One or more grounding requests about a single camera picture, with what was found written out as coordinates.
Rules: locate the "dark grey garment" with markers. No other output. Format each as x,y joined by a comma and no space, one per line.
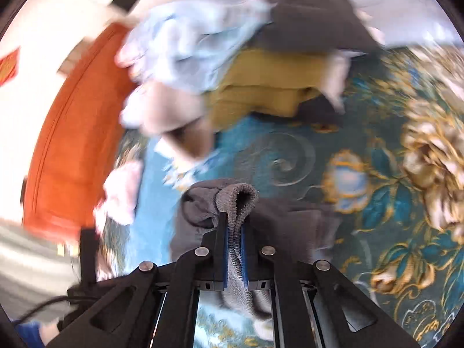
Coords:
313,26

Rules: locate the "light blue garment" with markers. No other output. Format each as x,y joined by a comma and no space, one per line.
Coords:
190,44

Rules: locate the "dark navy garment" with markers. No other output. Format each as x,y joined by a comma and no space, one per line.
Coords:
318,111

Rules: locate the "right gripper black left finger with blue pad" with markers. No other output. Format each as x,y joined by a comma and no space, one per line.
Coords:
154,306

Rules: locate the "orange wooden bed frame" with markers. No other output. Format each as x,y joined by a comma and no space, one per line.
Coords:
77,145

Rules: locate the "beige fleece garment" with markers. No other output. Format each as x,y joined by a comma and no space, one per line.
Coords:
177,117

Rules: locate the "grey sweater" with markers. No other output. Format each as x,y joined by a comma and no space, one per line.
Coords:
303,231

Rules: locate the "mustard knit garment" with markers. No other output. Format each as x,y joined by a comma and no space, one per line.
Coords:
266,82

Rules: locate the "teal floral blanket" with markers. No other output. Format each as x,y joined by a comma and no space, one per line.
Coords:
392,168

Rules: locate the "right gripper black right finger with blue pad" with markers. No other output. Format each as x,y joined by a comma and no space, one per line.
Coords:
315,305

